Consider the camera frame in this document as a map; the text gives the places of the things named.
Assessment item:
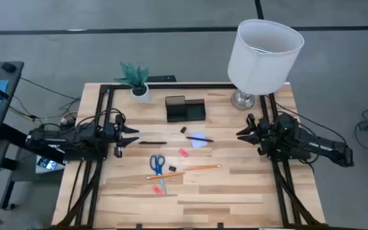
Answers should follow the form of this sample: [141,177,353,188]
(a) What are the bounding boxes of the orange pencil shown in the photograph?
[145,171,187,180]
[182,164,222,171]

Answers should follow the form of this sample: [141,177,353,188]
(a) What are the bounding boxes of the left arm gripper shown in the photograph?
[102,113,140,159]

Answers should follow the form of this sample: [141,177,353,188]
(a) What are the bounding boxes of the pale lavender sticky note pad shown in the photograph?
[189,132,209,150]

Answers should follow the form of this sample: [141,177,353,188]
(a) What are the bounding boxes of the black diagonal support beam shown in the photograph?
[0,123,66,164]

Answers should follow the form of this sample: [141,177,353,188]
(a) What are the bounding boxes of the black aluminium table frame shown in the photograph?
[54,83,324,230]

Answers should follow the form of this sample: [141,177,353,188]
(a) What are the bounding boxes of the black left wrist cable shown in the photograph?
[76,107,127,128]

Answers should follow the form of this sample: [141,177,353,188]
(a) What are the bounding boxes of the blue handled scissors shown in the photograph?
[149,154,168,195]

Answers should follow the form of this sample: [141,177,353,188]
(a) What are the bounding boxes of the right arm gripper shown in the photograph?
[235,113,271,157]

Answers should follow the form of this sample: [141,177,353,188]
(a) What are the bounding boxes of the green plant white pot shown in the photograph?
[113,61,151,104]

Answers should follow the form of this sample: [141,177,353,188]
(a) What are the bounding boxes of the table lamp white shade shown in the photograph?
[227,18,305,111]

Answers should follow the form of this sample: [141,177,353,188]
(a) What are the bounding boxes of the black box behind table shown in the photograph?
[146,75,178,83]

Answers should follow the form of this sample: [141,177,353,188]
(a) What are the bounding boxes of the grey side desk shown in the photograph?
[0,60,25,211]

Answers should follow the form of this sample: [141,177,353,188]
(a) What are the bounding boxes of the black mesh desk organizer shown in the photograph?
[165,95,206,123]

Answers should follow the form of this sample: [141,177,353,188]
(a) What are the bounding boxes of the black computer mouse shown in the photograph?
[1,62,17,73]

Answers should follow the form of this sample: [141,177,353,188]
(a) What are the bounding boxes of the white box under table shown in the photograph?
[36,155,66,175]

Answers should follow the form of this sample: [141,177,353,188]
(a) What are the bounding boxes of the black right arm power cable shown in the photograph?
[266,94,348,145]

